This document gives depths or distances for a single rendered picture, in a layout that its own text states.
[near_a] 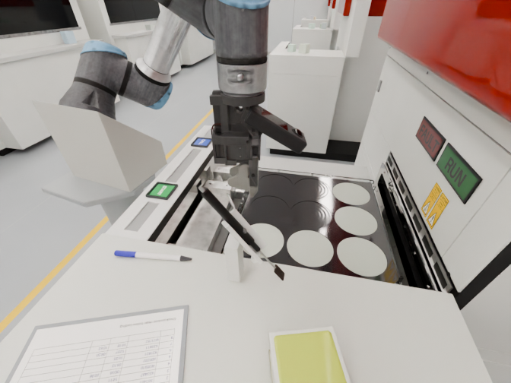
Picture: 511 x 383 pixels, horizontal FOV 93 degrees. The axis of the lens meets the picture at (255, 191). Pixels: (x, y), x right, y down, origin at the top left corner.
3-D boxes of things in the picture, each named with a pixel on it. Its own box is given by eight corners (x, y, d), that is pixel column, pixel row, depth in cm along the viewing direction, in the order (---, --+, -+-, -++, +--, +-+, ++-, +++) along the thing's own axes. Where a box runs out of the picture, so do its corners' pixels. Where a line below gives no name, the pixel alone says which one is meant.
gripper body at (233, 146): (220, 147, 49) (215, 84, 42) (263, 148, 49) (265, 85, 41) (214, 168, 43) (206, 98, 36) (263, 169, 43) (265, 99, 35)
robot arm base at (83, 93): (44, 102, 70) (53, 69, 71) (87, 121, 85) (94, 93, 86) (88, 112, 68) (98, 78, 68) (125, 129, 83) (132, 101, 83)
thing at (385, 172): (378, 186, 79) (388, 161, 74) (422, 324, 46) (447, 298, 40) (372, 185, 80) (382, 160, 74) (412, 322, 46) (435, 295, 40)
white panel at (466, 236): (366, 144, 109) (398, 39, 84) (430, 338, 46) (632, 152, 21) (359, 143, 109) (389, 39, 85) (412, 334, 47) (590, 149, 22)
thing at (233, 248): (265, 268, 41) (268, 211, 33) (261, 289, 38) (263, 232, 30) (231, 262, 42) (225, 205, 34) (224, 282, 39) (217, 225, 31)
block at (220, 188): (233, 190, 72) (233, 182, 70) (230, 197, 70) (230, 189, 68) (208, 187, 74) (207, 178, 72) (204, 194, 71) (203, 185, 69)
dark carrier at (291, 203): (370, 184, 72) (371, 182, 72) (400, 289, 46) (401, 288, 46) (258, 171, 78) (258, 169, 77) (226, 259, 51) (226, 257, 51)
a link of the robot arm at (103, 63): (73, 82, 78) (84, 42, 79) (119, 100, 86) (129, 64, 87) (72, 72, 69) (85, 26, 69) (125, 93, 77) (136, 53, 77)
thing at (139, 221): (230, 159, 98) (228, 127, 89) (163, 282, 55) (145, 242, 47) (208, 157, 99) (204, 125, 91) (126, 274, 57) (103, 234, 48)
